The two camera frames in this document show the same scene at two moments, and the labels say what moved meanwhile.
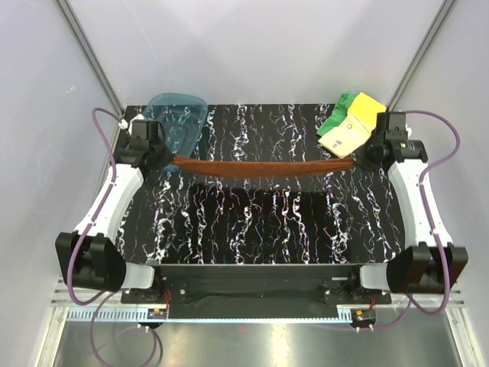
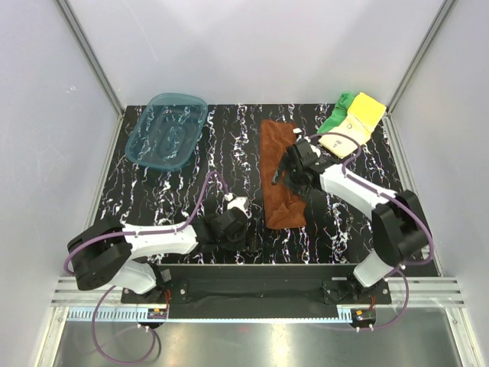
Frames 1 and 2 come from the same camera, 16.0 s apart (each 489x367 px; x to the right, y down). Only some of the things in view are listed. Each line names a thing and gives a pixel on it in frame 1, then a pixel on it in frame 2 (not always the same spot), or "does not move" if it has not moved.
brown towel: (260, 169) to (283, 207)
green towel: (338, 113) does not move
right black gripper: (360, 157) to (286, 164)
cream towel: (344, 139) does not move
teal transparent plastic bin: (181, 117) does not move
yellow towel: (365, 109) does not move
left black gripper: (168, 156) to (237, 247)
